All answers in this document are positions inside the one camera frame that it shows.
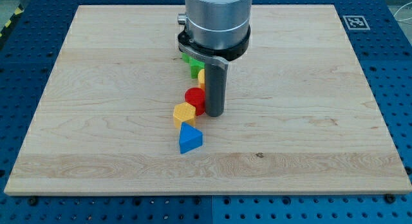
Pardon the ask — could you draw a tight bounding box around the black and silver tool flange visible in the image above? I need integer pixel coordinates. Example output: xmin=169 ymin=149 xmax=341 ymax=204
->
xmin=177 ymin=26 xmax=251 ymax=69

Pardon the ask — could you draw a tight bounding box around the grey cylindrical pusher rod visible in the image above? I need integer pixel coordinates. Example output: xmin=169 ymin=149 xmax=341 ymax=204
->
xmin=205 ymin=64 xmax=227 ymax=117

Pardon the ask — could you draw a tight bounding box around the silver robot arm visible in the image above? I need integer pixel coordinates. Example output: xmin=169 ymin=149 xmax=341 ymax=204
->
xmin=178 ymin=0 xmax=252 ymax=117

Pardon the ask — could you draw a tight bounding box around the yellow hexagon block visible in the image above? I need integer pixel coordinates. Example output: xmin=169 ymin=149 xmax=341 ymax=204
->
xmin=173 ymin=102 xmax=196 ymax=129

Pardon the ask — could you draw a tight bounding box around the yellow block behind rod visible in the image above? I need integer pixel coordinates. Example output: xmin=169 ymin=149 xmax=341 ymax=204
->
xmin=198 ymin=69 xmax=205 ymax=90

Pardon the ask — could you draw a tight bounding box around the green block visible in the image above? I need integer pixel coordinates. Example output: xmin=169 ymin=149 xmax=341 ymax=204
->
xmin=182 ymin=53 xmax=205 ymax=79

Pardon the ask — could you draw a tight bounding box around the red cylinder block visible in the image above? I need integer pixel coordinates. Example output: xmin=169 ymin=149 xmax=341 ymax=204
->
xmin=184 ymin=88 xmax=205 ymax=116

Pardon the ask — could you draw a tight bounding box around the blue triangle block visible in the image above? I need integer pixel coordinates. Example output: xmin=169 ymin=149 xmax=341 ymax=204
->
xmin=179 ymin=122 xmax=203 ymax=154

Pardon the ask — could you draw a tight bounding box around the wooden board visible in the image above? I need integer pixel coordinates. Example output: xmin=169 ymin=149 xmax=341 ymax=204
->
xmin=5 ymin=5 xmax=411 ymax=196

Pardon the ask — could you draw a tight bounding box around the fiducial marker tag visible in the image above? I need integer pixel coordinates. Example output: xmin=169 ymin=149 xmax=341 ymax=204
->
xmin=343 ymin=15 xmax=370 ymax=31

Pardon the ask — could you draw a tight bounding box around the yellow black hazard tape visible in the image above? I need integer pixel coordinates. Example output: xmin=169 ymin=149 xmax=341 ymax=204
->
xmin=1 ymin=4 xmax=24 ymax=41

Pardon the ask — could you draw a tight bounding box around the white cable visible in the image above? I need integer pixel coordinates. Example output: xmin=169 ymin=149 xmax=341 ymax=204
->
xmin=393 ymin=1 xmax=412 ymax=24

